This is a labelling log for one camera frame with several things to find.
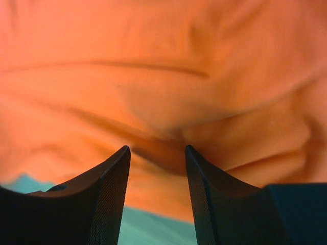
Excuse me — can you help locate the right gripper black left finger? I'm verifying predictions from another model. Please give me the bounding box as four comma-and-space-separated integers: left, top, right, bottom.
1, 146, 131, 244

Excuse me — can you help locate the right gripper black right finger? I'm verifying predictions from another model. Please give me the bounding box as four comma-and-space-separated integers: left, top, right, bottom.
185, 145, 326, 245

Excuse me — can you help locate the orange t shirt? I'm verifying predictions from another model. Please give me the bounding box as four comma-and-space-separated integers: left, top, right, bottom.
1, 1, 326, 222

